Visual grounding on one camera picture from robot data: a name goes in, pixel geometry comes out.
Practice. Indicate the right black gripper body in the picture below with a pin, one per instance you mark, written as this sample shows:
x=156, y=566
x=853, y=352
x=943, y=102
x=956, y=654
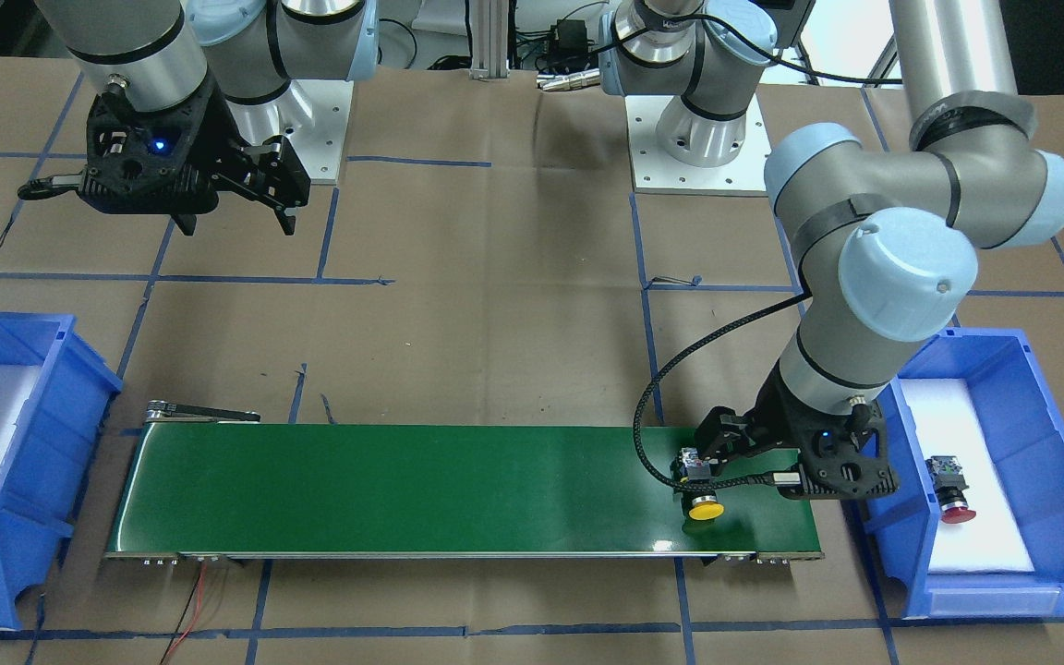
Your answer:
x=220, y=139

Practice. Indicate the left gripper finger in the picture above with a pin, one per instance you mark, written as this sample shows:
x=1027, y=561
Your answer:
x=725, y=435

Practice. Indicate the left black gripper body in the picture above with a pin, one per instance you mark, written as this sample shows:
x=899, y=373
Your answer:
x=769, y=413

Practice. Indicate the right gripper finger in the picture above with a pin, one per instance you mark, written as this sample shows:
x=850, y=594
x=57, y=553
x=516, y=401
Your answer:
x=271, y=174
x=185, y=223

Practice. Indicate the yellow push button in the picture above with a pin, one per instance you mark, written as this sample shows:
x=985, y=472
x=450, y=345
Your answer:
x=690, y=470

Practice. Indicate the red push button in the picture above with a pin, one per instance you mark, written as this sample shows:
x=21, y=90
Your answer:
x=948, y=482

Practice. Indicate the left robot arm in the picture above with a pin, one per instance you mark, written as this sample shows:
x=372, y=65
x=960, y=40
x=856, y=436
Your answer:
x=885, y=246

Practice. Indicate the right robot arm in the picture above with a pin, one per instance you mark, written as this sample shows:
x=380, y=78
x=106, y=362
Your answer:
x=253, y=48

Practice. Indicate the blue bin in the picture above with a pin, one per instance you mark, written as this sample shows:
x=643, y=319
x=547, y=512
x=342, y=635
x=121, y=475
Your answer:
x=54, y=441
x=1025, y=437

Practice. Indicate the green conveyor belt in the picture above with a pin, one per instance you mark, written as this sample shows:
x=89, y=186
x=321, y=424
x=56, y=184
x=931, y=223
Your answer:
x=352, y=491

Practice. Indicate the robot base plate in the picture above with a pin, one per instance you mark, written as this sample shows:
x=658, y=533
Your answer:
x=313, y=114
x=676, y=152

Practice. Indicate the aluminium frame post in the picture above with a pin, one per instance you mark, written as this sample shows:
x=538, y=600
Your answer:
x=488, y=34

